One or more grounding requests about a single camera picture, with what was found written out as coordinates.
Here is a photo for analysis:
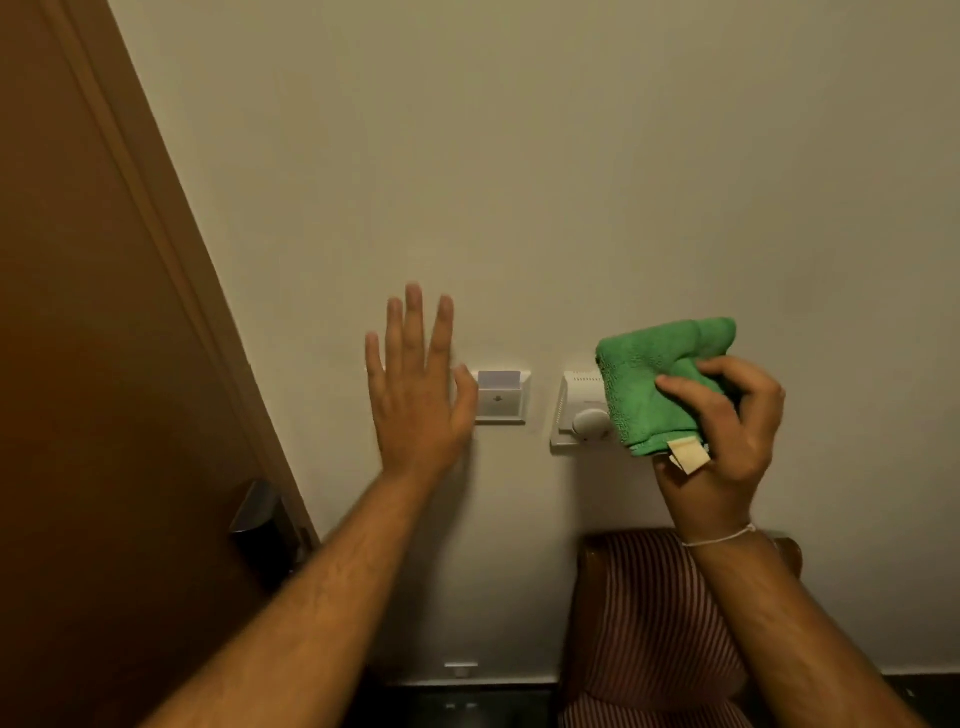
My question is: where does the brown wooden door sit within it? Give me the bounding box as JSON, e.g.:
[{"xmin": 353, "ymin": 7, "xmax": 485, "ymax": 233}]
[{"xmin": 0, "ymin": 0, "xmax": 310, "ymax": 728}]

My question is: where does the striped upholstered wooden chair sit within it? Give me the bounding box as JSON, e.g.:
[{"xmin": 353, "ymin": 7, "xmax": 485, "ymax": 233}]
[{"xmin": 557, "ymin": 528, "xmax": 805, "ymax": 728}]

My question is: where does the person's right hand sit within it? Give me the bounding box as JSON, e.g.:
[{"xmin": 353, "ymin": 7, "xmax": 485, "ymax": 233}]
[{"xmin": 651, "ymin": 356, "xmax": 786, "ymax": 546}]

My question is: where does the white key card switch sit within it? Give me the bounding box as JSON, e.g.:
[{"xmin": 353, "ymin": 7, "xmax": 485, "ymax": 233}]
[{"xmin": 474, "ymin": 369, "xmax": 533, "ymax": 426}]

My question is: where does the white string wristband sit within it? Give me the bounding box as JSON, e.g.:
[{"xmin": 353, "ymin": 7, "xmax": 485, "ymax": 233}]
[{"xmin": 680, "ymin": 522, "xmax": 758, "ymax": 549}]

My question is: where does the person's right forearm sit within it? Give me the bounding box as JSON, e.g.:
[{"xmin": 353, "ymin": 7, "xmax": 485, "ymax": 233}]
[{"xmin": 681, "ymin": 527, "xmax": 933, "ymax": 728}]

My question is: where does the person's left hand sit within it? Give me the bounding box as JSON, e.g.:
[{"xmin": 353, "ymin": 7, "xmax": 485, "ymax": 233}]
[{"xmin": 365, "ymin": 283, "xmax": 480, "ymax": 483}]

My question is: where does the green microfibre cloth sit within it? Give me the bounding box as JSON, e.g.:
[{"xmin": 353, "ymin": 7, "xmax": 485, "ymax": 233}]
[{"xmin": 595, "ymin": 317, "xmax": 738, "ymax": 476}]

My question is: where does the dark metal door handle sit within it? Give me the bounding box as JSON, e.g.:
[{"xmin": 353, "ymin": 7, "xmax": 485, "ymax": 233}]
[{"xmin": 228, "ymin": 478, "xmax": 303, "ymax": 595}]

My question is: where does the person's left forearm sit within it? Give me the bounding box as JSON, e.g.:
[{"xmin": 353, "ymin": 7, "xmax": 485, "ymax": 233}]
[{"xmin": 141, "ymin": 465, "xmax": 453, "ymax": 728}]

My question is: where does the white thermostat with dial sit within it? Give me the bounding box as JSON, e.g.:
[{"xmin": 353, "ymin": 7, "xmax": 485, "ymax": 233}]
[{"xmin": 549, "ymin": 366, "xmax": 625, "ymax": 452}]

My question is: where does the brown wooden door frame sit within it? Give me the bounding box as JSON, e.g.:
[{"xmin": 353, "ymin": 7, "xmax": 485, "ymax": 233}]
[{"xmin": 39, "ymin": 0, "xmax": 321, "ymax": 552}]

